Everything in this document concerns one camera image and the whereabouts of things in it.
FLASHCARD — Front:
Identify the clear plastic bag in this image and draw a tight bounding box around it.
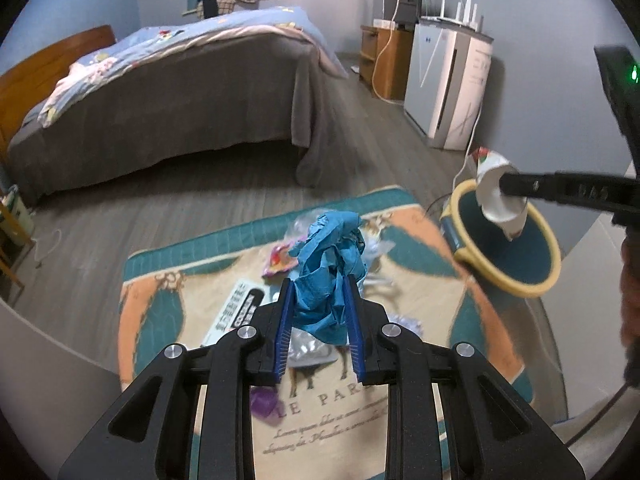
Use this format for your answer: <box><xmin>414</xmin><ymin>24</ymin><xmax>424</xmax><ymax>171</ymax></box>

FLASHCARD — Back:
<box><xmin>285</xmin><ymin>207</ymin><xmax>396</xmax><ymax>291</ymax></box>

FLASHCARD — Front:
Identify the light blue floral blanket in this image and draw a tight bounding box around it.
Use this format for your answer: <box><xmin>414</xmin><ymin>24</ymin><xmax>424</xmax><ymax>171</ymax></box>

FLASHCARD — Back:
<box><xmin>37</xmin><ymin>6</ymin><xmax>349</xmax><ymax>128</ymax></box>

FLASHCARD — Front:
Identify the purple wrapper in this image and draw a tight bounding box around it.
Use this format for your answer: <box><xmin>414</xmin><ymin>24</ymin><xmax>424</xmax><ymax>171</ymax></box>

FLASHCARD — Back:
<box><xmin>250</xmin><ymin>386</ymin><xmax>283</xmax><ymax>420</ymax></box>

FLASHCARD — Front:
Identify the white wall cable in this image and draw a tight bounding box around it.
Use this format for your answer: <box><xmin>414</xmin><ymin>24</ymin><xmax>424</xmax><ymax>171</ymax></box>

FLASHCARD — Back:
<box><xmin>371</xmin><ymin>0</ymin><xmax>426</xmax><ymax>106</ymax></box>

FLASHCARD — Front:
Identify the white router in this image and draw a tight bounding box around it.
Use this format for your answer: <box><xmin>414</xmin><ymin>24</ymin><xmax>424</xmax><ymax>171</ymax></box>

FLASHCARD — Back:
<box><xmin>435</xmin><ymin>0</ymin><xmax>483</xmax><ymax>28</ymax></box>

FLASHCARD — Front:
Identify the wooden stand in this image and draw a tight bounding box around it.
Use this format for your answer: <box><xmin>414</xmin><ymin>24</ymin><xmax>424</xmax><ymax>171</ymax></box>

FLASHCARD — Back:
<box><xmin>0</xmin><ymin>185</ymin><xmax>36</xmax><ymax>306</ymax></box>

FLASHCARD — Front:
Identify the pink wrapper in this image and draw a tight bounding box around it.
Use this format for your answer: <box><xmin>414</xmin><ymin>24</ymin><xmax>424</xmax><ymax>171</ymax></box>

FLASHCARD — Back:
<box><xmin>261</xmin><ymin>242</ymin><xmax>301</xmax><ymax>278</ymax></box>

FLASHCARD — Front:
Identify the black and white packet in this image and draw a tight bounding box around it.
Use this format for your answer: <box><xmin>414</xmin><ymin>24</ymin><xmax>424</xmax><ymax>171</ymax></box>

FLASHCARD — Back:
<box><xmin>200</xmin><ymin>277</ymin><xmax>266</xmax><ymax>348</ymax></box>

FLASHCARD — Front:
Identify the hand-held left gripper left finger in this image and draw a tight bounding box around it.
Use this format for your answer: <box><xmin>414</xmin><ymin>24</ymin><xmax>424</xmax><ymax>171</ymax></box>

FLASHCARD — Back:
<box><xmin>57</xmin><ymin>277</ymin><xmax>296</xmax><ymax>480</ymax></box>

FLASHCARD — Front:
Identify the black cable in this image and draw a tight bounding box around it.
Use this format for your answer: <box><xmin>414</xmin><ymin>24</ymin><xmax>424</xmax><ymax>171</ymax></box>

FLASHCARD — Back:
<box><xmin>560</xmin><ymin>385</ymin><xmax>632</xmax><ymax>453</ymax></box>

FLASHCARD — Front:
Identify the wooden headboard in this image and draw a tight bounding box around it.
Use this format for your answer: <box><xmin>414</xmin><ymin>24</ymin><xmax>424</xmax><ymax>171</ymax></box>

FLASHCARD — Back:
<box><xmin>0</xmin><ymin>25</ymin><xmax>117</xmax><ymax>161</ymax></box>

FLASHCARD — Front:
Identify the white panel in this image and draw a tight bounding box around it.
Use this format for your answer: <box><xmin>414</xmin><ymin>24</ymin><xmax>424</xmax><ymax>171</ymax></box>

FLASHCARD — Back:
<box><xmin>0</xmin><ymin>295</ymin><xmax>121</xmax><ymax>480</ymax></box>
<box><xmin>542</xmin><ymin>217</ymin><xmax>640</xmax><ymax>480</ymax></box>

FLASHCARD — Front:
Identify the silver foil wrapper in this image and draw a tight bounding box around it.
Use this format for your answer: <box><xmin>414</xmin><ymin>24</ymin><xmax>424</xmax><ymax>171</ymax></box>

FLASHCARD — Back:
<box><xmin>287</xmin><ymin>330</ymin><xmax>338</xmax><ymax>366</ymax></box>

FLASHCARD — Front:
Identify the white air purifier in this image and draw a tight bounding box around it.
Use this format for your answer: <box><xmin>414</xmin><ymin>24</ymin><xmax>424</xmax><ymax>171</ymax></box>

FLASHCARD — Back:
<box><xmin>404</xmin><ymin>16</ymin><xmax>495</xmax><ymax>150</ymax></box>

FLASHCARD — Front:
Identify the white paper cup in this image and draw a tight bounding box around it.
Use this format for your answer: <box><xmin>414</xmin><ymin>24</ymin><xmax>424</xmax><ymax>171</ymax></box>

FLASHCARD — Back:
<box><xmin>469</xmin><ymin>146</ymin><xmax>532</xmax><ymax>242</ymax></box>

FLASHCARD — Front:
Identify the printed teal and orange rug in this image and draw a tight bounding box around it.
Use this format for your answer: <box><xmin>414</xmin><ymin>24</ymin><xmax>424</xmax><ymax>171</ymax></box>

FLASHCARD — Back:
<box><xmin>117</xmin><ymin>186</ymin><xmax>536</xmax><ymax>480</ymax></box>

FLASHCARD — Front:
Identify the teal bin with yellow rim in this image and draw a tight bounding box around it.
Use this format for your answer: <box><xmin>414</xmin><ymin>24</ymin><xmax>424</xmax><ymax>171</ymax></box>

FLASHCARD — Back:
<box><xmin>440</xmin><ymin>178</ymin><xmax>562</xmax><ymax>300</ymax></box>

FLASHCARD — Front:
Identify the wooden cabinet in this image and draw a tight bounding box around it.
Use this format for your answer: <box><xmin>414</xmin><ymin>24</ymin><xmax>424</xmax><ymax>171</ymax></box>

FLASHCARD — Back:
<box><xmin>359</xmin><ymin>24</ymin><xmax>415</xmax><ymax>102</ymax></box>

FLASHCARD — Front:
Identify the white power cable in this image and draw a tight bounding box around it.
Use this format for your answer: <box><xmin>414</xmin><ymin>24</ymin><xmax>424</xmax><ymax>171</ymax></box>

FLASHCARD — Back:
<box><xmin>452</xmin><ymin>85</ymin><xmax>493</xmax><ymax>191</ymax></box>

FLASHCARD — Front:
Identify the thin white floor cable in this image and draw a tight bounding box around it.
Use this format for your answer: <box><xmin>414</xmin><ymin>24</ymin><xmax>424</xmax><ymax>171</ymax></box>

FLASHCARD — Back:
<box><xmin>35</xmin><ymin>229</ymin><xmax>63</xmax><ymax>268</ymax></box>

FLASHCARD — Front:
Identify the person's right forearm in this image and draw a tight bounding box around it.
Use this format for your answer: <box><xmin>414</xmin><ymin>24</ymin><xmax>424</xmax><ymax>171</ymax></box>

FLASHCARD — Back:
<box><xmin>619</xmin><ymin>230</ymin><xmax>640</xmax><ymax>391</ymax></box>

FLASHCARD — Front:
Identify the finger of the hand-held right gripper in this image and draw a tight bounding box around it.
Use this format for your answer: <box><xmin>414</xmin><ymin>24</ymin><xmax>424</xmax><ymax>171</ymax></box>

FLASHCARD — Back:
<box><xmin>500</xmin><ymin>171</ymin><xmax>640</xmax><ymax>213</ymax></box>

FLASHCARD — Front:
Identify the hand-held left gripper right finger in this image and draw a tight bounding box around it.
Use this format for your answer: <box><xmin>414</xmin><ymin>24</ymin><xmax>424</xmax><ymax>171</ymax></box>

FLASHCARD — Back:
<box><xmin>341</xmin><ymin>274</ymin><xmax>586</xmax><ymax>480</ymax></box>

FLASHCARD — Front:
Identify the bed with grey cover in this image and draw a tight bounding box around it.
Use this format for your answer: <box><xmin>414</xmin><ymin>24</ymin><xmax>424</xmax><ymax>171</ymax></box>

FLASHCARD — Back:
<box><xmin>0</xmin><ymin>6</ymin><xmax>351</xmax><ymax>206</ymax></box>

